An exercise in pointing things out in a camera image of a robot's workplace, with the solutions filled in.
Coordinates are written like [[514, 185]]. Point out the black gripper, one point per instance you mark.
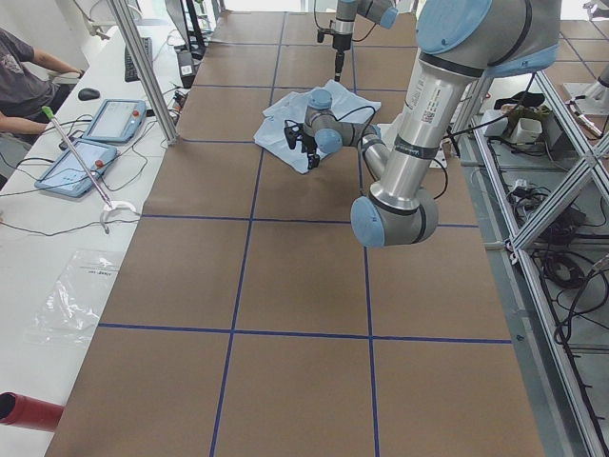
[[309, 145], [339, 47]]

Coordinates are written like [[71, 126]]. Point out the light blue striped shirt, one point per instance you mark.
[[332, 114]]

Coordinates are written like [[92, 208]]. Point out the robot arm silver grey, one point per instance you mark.
[[341, 28], [459, 42]]

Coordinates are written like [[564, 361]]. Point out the blue teach pendant far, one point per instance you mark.
[[116, 121]]

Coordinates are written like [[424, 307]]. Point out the blue teach pendant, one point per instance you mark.
[[67, 177], [116, 121]]

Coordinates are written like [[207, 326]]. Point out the black computer mouse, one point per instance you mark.
[[88, 94]]

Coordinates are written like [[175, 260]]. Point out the blue teach pendant near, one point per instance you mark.
[[67, 177]]

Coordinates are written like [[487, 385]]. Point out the metal rod with green tip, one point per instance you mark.
[[49, 113]]

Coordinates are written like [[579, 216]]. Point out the clear plastic bag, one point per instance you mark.
[[72, 310]]

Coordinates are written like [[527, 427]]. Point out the seated person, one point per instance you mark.
[[23, 94]]

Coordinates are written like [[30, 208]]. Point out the red cylinder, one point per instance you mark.
[[18, 410]]

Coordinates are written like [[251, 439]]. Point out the aluminium frame post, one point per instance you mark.
[[131, 36]]

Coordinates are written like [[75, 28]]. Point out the aluminium frame rail structure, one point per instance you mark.
[[544, 209]]

